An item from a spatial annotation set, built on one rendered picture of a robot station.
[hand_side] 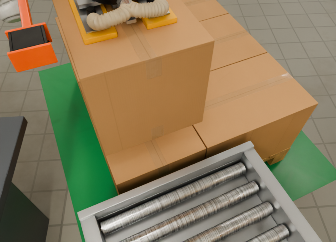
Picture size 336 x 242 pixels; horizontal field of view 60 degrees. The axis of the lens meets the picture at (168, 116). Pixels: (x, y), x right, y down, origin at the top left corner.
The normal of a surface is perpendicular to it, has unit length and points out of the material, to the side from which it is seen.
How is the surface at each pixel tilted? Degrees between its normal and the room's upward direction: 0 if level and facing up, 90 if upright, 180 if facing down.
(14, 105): 0
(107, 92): 90
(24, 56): 90
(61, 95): 0
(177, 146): 0
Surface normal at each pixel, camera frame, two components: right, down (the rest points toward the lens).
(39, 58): 0.38, 0.73
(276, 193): 0.00, -0.61
